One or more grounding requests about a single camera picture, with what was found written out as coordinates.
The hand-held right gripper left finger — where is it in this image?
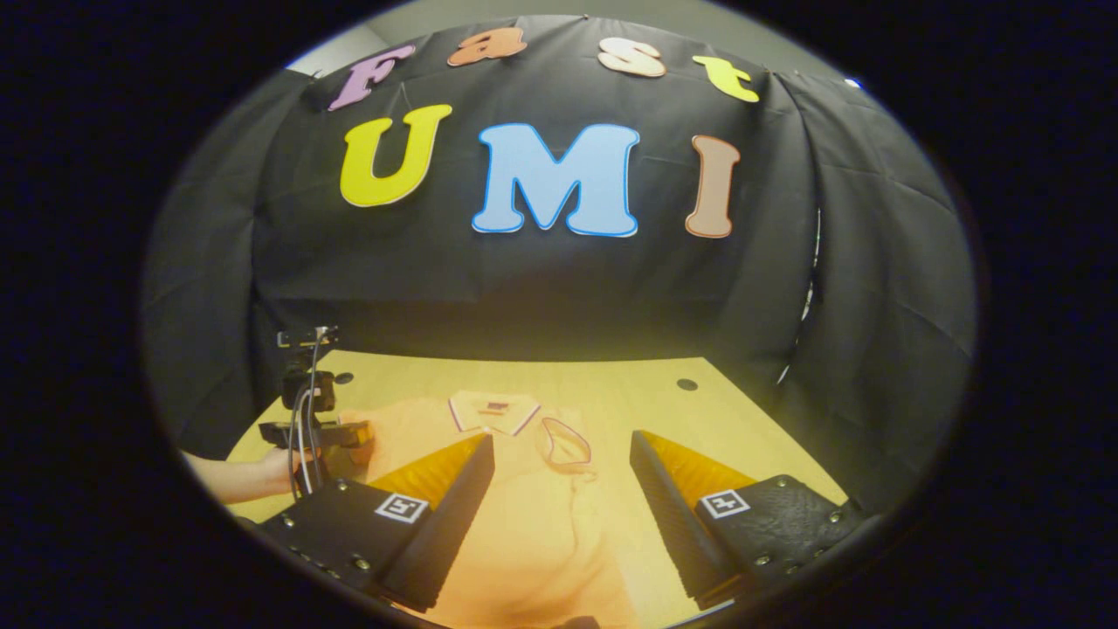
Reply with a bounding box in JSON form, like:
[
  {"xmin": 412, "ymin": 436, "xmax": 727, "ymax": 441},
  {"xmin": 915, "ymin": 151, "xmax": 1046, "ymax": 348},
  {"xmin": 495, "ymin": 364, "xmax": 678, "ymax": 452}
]
[{"xmin": 256, "ymin": 433, "xmax": 496, "ymax": 613}]

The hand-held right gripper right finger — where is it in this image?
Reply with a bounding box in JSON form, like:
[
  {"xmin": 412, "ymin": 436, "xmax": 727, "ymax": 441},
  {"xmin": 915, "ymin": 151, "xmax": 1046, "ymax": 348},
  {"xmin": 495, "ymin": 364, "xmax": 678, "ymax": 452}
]
[{"xmin": 629, "ymin": 429, "xmax": 867, "ymax": 612}]

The orange T-shirt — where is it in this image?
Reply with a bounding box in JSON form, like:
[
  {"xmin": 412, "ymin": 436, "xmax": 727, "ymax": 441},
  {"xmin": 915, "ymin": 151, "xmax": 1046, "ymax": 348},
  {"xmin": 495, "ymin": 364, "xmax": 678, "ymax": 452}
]
[{"xmin": 336, "ymin": 391, "xmax": 638, "ymax": 629}]

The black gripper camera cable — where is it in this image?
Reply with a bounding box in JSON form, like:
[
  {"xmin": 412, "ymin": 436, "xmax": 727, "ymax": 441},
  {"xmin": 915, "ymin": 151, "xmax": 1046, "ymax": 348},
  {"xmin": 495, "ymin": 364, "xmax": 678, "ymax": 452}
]
[{"xmin": 286, "ymin": 332, "xmax": 322, "ymax": 499}]

